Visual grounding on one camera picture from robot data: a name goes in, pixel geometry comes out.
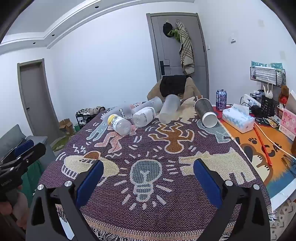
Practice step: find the clear bottle yellow cap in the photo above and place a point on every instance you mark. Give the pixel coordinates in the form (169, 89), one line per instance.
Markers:
(120, 125)

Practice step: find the white tissue pack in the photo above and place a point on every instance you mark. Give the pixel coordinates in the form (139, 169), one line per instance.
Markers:
(238, 118)

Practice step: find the grey sofa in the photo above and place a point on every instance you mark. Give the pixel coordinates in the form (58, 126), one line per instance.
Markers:
(13, 141)

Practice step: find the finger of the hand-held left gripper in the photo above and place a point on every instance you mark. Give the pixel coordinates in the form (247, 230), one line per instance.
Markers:
(24, 146)
(32, 154)

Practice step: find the tall frosted plastic cup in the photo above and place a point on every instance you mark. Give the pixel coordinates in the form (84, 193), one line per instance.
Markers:
(170, 109)

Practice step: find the black mesh desk organizer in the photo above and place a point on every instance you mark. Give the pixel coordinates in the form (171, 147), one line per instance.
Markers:
(266, 104)

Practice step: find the black hat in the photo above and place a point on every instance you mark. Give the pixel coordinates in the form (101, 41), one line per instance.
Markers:
(167, 29)

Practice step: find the black cloth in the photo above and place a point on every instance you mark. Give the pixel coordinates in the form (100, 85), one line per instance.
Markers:
(172, 85)

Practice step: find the person's left hand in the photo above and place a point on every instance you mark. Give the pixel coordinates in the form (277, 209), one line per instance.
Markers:
(20, 208)

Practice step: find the plaid beige scarf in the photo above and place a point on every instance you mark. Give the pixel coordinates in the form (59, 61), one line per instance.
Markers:
(186, 51)

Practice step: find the black door lock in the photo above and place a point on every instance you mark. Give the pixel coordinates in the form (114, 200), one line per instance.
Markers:
(163, 67)

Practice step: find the purple drink can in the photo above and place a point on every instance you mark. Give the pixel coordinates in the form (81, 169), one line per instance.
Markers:
(221, 99)

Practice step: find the printed woven blanket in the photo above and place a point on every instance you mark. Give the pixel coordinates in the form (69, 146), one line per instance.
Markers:
(161, 197)

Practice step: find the cardboard box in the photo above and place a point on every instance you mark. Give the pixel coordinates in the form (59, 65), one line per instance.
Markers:
(66, 126)

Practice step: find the brown teddy bear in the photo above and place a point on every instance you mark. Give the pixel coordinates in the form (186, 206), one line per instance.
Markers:
(284, 92)

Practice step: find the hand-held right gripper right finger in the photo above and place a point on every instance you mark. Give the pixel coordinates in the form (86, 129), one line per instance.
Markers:
(207, 183)

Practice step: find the small frosted plastic bottle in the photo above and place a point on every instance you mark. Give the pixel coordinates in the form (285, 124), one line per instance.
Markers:
(123, 110)

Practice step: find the orange cat desk mat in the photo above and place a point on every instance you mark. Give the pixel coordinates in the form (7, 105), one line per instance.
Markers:
(254, 148)

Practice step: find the pink flowered box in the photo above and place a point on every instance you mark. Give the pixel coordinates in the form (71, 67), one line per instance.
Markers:
(289, 121)

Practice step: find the frosted plastic cup with print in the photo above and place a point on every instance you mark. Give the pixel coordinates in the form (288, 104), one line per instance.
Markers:
(150, 104)

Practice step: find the grey door with lock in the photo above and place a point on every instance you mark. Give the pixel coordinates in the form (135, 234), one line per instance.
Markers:
(161, 46)

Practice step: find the grey cup white base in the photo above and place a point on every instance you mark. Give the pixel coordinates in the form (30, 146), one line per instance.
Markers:
(205, 112)

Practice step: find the red stick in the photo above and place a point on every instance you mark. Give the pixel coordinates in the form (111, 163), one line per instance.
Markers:
(263, 144)

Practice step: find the dark snack packet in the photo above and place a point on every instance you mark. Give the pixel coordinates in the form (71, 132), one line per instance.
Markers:
(274, 121)

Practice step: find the clear bottle white label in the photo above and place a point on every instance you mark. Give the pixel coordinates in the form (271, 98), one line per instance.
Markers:
(143, 117)

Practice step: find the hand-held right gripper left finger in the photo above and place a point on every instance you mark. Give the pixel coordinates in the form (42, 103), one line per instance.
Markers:
(89, 183)

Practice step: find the white power strip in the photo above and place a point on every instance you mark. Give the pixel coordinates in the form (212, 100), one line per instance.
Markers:
(248, 98)

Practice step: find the white triangle pattern mat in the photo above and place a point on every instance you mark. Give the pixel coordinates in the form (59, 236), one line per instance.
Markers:
(285, 220)

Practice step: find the black shoe rack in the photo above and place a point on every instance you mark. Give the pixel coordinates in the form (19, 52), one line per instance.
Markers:
(89, 115)

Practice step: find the plain grey door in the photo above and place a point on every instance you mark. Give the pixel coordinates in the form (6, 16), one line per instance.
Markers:
(37, 97)

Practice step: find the green cloth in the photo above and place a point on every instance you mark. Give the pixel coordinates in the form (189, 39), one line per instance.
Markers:
(33, 176)

